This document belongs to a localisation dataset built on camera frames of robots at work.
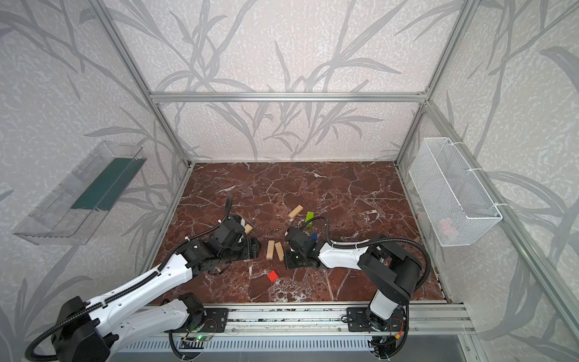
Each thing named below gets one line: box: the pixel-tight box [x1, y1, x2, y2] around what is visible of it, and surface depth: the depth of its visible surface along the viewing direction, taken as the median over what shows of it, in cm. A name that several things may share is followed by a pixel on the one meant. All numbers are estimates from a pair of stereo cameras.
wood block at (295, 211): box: [287, 204, 304, 219], surface depth 104 cm
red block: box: [266, 269, 279, 283], surface depth 84 cm
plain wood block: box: [266, 239, 276, 260], surface depth 90 cm
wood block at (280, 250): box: [274, 241, 285, 262], surface depth 91 cm
